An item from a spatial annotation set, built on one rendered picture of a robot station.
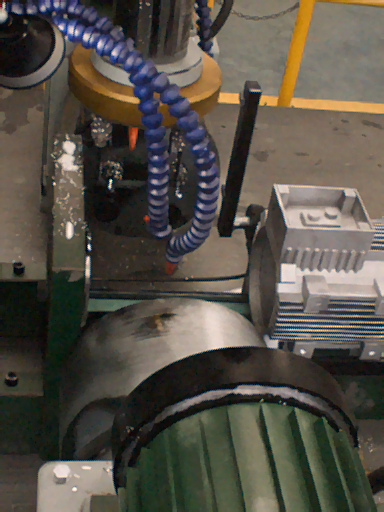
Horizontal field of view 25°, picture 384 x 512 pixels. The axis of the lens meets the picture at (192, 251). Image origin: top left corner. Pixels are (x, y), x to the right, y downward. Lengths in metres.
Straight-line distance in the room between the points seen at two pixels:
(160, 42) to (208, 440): 0.52
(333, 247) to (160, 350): 0.36
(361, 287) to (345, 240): 0.07
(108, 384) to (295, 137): 1.25
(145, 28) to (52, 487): 0.49
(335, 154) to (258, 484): 1.52
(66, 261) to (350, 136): 1.20
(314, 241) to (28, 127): 0.94
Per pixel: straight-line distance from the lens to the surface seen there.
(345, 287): 1.20
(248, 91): 1.22
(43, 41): 0.73
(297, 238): 1.16
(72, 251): 1.05
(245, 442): 0.59
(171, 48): 1.00
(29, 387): 1.19
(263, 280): 1.34
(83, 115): 1.36
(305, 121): 2.14
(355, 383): 1.34
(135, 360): 0.91
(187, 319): 0.94
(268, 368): 0.62
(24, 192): 1.74
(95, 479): 0.80
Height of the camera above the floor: 1.79
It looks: 37 degrees down
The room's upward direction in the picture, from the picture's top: 10 degrees clockwise
